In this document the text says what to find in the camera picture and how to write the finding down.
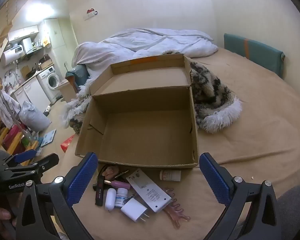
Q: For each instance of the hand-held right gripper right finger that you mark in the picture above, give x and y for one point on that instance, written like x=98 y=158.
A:
x=213 y=177

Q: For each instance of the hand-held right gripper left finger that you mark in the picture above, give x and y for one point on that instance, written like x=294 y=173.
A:
x=81 y=177

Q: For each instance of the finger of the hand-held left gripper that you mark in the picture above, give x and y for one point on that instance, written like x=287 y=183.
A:
x=47 y=160
x=25 y=155

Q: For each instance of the black stick device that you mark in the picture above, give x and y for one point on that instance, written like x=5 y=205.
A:
x=99 y=193

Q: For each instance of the pink ear model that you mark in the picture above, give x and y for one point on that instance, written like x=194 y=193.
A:
x=110 y=172

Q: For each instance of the pink tube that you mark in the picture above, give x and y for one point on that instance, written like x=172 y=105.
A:
x=120 y=185

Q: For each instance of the white pill bottle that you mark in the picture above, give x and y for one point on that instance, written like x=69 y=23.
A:
x=170 y=175

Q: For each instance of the white charger plug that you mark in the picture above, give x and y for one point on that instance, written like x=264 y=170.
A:
x=133 y=208

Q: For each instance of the white remote control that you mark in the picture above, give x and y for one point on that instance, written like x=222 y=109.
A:
x=150 y=192

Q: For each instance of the cardboard box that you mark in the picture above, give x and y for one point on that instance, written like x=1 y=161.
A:
x=145 y=130

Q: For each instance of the yellow wooden chair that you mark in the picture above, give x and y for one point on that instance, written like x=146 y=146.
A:
x=17 y=142

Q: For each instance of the bathroom scale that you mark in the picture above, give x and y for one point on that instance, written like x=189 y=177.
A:
x=48 y=137

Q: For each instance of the red packet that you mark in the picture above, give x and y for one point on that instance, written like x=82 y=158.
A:
x=66 y=143

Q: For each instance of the grey stuffed bag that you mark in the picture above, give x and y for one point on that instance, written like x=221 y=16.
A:
x=35 y=121

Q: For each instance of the white capsule case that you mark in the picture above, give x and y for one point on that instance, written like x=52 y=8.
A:
x=110 y=200

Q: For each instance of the small blue label bottle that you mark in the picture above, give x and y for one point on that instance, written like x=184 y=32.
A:
x=121 y=198

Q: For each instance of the white cloth on drying rack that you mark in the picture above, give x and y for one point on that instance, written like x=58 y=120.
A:
x=7 y=107

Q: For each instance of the white floor cabinet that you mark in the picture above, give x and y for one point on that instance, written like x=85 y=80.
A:
x=35 y=92

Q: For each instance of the white washing machine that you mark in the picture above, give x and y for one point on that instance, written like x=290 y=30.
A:
x=52 y=81

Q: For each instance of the person's right leg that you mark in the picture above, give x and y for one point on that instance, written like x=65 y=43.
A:
x=292 y=205

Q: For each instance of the fluffy patterned blanket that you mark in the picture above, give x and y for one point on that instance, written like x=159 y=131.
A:
x=210 y=90

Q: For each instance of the teal pillow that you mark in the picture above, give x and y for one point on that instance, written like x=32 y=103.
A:
x=77 y=73

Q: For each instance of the white water heater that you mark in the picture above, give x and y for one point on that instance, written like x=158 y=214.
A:
x=11 y=56

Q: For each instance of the teal cushion with orange stripe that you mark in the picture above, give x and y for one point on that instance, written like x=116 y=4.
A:
x=260 y=52

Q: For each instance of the white duvet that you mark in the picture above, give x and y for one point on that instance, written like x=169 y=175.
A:
x=140 y=42

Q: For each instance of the white wall cabinet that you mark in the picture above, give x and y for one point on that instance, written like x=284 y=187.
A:
x=22 y=33

